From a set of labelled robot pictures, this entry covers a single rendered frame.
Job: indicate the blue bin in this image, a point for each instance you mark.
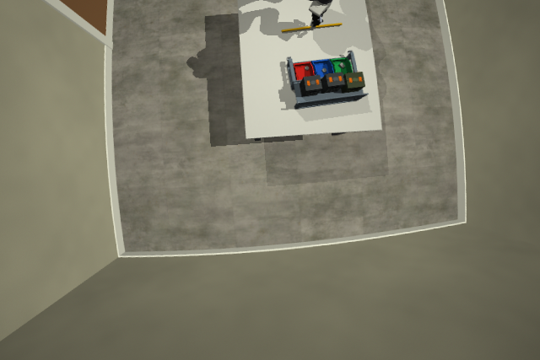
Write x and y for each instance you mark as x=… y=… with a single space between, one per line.
x=320 y=64

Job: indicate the green open bin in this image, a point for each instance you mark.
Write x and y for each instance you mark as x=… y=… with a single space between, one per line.
x=347 y=63

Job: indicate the red open bin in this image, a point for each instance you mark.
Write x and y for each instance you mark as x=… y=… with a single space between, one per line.
x=300 y=72

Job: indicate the grey metal shelf rack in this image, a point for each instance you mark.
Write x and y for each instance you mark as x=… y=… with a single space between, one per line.
x=317 y=100

